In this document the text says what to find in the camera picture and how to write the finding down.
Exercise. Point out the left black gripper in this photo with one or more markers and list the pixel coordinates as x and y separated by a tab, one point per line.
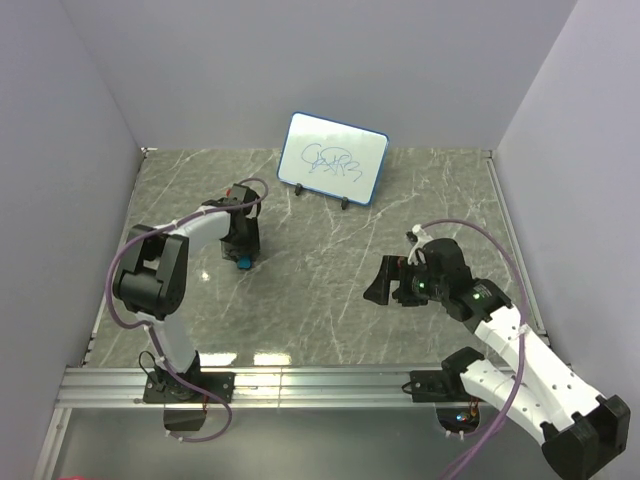
252	247

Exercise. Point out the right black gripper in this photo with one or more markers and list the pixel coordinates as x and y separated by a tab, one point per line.
396	268

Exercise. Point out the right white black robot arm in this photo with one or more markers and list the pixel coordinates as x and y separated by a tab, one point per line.
579	429

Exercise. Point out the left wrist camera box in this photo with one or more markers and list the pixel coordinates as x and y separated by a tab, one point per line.
239	194

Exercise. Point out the blue heart-shaped eraser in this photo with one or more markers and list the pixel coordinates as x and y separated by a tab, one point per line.
244	263

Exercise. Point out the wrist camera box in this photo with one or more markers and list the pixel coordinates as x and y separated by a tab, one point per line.
447	252
239	194

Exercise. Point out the aluminium mounting rail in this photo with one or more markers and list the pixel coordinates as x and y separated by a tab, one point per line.
358	386

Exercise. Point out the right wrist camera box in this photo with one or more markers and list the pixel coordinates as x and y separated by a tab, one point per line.
447	252

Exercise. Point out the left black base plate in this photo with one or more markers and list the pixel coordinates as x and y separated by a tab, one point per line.
220	387

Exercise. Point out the blue-framed whiteboard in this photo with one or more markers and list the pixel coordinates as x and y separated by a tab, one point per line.
332	158

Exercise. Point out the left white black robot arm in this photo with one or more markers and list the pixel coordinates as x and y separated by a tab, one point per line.
149	278

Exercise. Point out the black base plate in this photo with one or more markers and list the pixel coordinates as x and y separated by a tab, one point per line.
220	387
434	386

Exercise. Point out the right side aluminium rail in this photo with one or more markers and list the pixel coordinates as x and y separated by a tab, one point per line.
535	315

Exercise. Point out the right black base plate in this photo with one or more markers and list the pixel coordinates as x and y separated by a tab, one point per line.
434	386

